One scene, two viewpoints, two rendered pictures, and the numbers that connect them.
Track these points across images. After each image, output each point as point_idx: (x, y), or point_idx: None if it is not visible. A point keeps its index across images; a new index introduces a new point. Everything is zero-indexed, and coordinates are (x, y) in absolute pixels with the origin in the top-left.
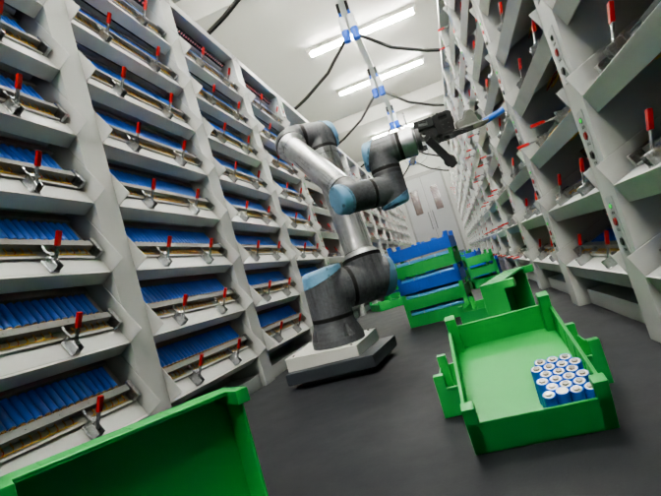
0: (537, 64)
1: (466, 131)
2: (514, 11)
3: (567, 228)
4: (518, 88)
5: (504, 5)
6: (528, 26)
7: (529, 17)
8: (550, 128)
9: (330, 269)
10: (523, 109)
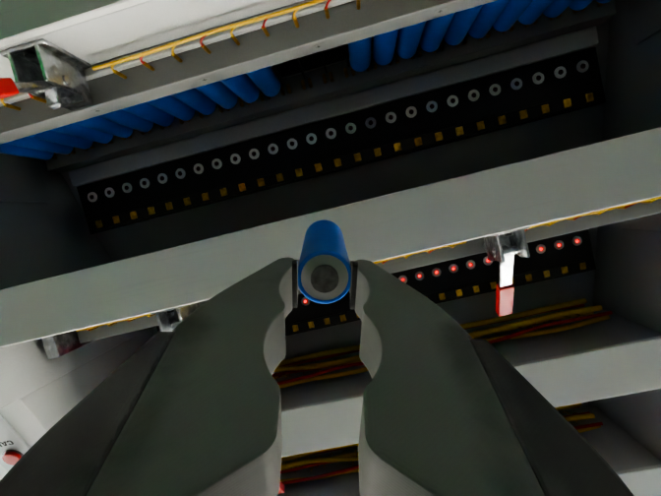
0: (161, 283)
1: (85, 410)
2: (303, 419)
3: None
4: (523, 239)
5: (647, 420)
6: (578, 335)
7: (513, 351)
8: (430, 7)
9: None
10: (652, 135)
